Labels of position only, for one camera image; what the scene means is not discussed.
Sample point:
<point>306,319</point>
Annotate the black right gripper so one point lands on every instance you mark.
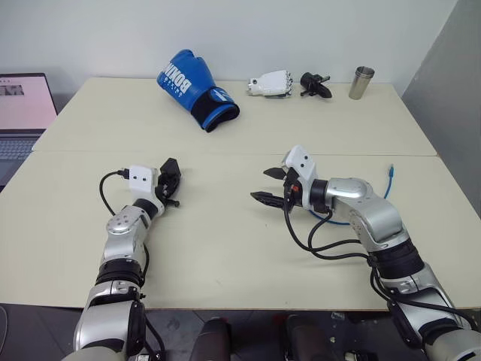
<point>292,190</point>

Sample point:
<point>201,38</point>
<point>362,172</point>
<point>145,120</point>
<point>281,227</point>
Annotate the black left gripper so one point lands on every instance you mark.
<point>168,190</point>

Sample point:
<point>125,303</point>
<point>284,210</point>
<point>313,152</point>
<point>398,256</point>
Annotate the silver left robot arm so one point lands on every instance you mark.
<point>124,244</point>

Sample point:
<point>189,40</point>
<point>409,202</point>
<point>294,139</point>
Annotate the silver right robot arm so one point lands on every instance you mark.
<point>379,222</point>

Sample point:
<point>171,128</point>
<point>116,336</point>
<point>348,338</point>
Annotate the blue boxing glove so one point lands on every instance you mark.
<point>188,80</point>

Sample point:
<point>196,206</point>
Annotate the white robotic hand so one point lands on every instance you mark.
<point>270,83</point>

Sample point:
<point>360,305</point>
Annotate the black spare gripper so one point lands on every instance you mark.
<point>313,84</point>

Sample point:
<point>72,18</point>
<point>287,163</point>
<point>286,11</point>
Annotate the steel cup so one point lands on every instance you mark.
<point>360,84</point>

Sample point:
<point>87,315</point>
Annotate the dark rounded shape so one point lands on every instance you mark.
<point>308,338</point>
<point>212,338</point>

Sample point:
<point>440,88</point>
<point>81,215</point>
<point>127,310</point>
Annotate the grey laptop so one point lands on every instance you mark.
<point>22,109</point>

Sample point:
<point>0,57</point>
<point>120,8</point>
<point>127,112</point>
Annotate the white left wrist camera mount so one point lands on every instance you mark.
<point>142,179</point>

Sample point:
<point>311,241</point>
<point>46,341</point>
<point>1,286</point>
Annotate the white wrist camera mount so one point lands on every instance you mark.
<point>306,163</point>
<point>142,179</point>

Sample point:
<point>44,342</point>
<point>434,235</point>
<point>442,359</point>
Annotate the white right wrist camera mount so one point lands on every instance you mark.
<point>306,163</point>

